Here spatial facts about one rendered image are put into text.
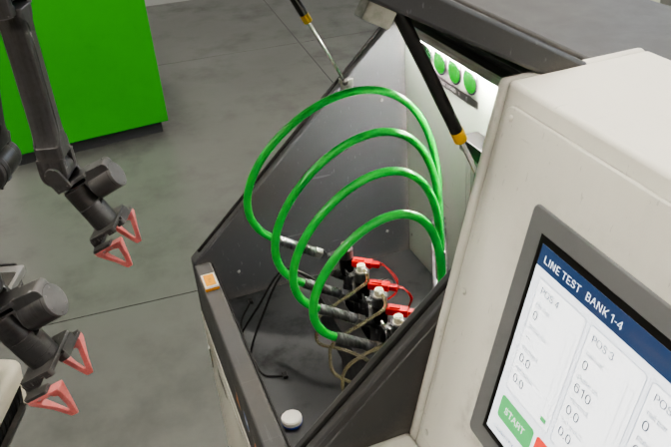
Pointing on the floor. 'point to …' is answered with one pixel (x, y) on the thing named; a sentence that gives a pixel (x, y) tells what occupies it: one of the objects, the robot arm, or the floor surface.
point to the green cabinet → (87, 45)
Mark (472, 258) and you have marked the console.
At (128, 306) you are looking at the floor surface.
